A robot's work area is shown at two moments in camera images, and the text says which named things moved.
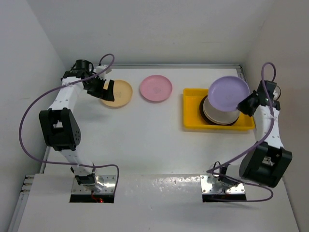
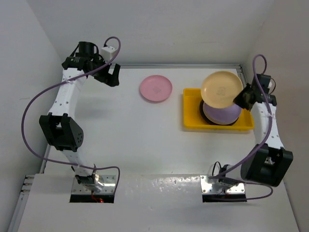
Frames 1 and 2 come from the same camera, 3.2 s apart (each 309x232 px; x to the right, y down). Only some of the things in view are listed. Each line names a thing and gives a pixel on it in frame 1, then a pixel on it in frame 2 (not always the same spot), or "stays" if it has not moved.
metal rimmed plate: [201, 111] stays
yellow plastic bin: [192, 98] stays
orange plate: [122, 94] → [219, 88]
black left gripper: [97, 94] → [112, 79]
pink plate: [156, 88] stays
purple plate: [225, 93] → [224, 116]
